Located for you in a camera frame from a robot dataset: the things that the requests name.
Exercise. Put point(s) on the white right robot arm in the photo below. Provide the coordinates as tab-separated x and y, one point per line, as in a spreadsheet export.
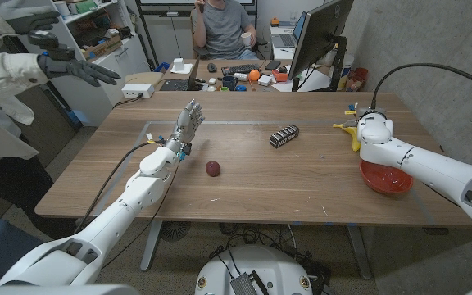
424	168

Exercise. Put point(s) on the yellow toy banana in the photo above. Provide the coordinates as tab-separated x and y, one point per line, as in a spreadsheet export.
350	132

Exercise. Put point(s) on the white square gadget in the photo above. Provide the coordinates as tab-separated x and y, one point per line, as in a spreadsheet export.
264	80

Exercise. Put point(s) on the dark red toy ball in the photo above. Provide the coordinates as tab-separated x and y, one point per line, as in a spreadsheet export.
213	168

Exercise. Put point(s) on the white cup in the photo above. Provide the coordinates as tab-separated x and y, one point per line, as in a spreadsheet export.
246	39

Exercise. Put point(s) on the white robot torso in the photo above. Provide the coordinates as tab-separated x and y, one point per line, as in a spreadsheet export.
55	290

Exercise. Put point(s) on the black computer mouse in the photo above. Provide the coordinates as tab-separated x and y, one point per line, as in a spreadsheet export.
212	67

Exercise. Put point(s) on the black laptop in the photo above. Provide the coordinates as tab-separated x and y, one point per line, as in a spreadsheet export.
174	84

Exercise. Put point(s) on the orange red desk item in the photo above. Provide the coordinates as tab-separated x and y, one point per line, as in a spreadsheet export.
280	76

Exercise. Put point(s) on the black framed whiteboard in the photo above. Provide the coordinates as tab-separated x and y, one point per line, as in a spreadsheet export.
158	2

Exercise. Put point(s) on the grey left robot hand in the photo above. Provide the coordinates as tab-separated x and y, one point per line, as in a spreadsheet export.
187	123

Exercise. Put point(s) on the black keyboard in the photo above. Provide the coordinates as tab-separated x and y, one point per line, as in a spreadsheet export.
240	69

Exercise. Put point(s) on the black computer monitor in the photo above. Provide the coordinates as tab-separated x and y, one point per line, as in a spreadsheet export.
320	33

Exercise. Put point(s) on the grey table leg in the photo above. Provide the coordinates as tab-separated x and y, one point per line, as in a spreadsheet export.
151	246
359	252

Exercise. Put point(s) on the black wrist tracker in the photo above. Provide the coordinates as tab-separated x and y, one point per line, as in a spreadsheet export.
51	45

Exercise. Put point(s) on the small orange object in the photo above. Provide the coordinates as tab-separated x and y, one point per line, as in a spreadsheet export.
275	21

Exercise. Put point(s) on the standing person beige jacket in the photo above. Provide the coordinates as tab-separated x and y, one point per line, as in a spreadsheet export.
2	73

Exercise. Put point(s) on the cardboard box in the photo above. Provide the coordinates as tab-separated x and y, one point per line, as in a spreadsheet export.
103	47

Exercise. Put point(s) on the white power box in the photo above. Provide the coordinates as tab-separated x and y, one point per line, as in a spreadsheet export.
137	90

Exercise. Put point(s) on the beige padded envelope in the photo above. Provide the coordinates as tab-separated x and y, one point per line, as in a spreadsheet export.
143	78

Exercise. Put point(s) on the black printed box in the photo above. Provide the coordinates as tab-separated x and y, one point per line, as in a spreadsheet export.
284	136

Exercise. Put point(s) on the dark blue mug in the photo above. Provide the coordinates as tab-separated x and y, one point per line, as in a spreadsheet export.
229	83

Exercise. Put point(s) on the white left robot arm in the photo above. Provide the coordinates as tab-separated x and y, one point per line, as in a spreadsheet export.
146	192

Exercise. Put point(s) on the red bowl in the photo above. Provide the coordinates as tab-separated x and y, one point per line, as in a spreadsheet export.
383	182

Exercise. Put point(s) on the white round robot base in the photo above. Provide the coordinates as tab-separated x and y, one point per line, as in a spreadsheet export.
256	262

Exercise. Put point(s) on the black phone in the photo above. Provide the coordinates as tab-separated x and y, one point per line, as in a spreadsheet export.
273	65

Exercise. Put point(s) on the white shelf cabinet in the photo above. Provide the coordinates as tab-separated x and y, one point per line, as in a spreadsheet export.
109	65

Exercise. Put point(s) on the seated person grey t-shirt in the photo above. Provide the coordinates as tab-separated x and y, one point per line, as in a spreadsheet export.
223	28

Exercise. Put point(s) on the red bin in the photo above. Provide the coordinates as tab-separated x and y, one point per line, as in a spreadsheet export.
357	78

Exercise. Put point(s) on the orange ball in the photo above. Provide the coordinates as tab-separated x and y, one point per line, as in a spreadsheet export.
254	75

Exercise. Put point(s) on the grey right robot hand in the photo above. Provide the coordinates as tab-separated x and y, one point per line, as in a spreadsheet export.
352	123

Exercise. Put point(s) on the small white box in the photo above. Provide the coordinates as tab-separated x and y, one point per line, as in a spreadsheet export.
178	64

